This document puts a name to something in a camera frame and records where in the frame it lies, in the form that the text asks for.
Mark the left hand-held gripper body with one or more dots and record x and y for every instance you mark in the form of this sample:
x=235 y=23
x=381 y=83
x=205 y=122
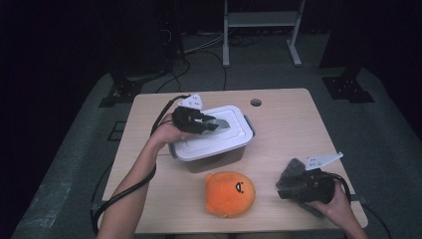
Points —
x=185 y=118

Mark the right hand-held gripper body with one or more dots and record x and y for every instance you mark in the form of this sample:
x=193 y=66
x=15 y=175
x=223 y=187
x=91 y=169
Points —
x=315 y=187

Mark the translucent brown storage box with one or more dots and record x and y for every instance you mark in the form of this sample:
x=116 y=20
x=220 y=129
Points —
x=215 y=162

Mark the orange plush toy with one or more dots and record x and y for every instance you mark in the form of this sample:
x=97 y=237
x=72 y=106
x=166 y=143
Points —
x=229 y=195

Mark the person's left hand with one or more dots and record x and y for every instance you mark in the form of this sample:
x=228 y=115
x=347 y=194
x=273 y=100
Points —
x=167 y=132

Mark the person's right hand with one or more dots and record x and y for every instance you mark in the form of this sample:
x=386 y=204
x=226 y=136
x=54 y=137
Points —
x=335 y=207

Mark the black stand base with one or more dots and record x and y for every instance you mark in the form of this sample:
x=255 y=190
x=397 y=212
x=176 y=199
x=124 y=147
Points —
x=124 y=89
x=346 y=88

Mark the white metal stand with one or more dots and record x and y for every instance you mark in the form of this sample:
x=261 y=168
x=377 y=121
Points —
x=260 y=19

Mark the black floor frame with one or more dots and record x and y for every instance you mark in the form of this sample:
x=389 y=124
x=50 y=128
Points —
x=116 y=131

